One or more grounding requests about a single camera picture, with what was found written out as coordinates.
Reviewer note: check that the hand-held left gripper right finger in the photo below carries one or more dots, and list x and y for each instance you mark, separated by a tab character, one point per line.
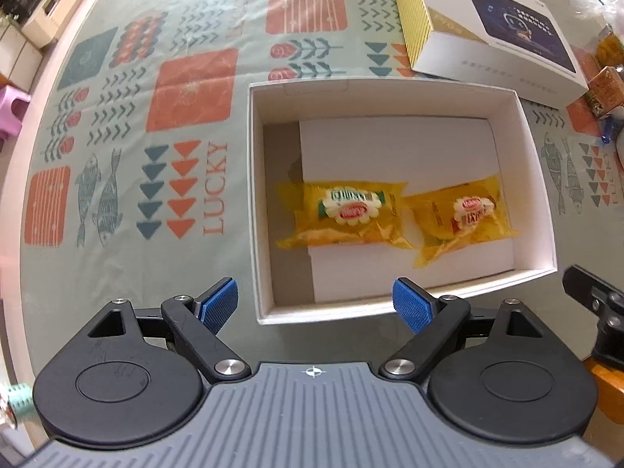
412	304

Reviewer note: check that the wooden chair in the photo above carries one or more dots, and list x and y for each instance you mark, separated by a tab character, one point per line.
609	395

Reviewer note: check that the white cardboard box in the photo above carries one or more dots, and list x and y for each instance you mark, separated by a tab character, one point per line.
390	156

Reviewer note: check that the teal striped object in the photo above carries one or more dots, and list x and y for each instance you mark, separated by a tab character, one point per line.
17	402

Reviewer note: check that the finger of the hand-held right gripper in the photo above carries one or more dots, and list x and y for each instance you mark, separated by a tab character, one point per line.
609	336

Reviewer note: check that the white printed tablet box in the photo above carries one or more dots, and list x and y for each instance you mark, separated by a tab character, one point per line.
487	24

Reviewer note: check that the desktop with patterned tablecloth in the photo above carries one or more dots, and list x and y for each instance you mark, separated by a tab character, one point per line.
195	29

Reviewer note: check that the white tv cabinet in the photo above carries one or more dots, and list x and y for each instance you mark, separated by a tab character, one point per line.
34	5

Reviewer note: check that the yellow snack packet green label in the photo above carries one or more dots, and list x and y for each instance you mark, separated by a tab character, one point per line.
346	214

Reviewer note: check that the blue wrapper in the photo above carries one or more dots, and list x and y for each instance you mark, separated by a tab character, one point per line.
609	131

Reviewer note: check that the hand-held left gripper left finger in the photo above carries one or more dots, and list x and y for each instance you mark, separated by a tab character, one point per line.
219	304

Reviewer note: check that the purple plastic stool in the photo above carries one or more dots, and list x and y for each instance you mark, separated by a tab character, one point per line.
10	117

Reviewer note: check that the yellow snack packet brown label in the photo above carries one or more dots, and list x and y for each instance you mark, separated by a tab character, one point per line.
468	219

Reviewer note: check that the brown snack carton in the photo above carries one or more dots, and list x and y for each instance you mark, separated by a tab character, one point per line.
607	90

